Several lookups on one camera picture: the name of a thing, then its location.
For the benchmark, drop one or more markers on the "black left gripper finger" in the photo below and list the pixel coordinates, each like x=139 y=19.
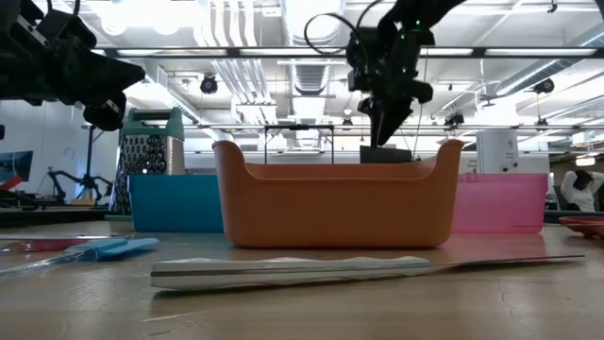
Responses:
x=101 y=89
x=104 y=71

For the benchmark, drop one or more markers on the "orange plastic bin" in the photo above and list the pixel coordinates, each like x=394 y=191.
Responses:
x=330 y=212

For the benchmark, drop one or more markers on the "teal plastic bin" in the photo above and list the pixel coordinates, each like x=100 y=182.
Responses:
x=174 y=203

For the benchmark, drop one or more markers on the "pink plastic bin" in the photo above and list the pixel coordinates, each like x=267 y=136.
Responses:
x=500 y=203

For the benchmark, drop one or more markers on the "red slotted spatula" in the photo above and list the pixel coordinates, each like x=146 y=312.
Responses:
x=587 y=226

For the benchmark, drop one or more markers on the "black background robot arm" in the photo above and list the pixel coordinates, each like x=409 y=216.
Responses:
x=87 y=180

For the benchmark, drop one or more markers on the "black background monitor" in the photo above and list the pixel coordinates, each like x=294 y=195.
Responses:
x=384 y=155

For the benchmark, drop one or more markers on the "black ceiling spotlight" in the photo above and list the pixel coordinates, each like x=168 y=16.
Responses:
x=454 y=119
x=544 y=86
x=209 y=84

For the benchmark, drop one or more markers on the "blue lit screen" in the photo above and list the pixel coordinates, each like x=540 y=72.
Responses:
x=16 y=165

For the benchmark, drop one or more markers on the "person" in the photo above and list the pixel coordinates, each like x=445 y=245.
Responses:
x=582 y=196

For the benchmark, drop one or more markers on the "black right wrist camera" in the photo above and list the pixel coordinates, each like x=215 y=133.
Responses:
x=359 y=61

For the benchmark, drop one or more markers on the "silver ventilation duct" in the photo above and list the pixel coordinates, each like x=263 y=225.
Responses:
x=295 y=23

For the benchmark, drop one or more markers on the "black overhead frame bar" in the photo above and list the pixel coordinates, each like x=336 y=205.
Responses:
x=233 y=53

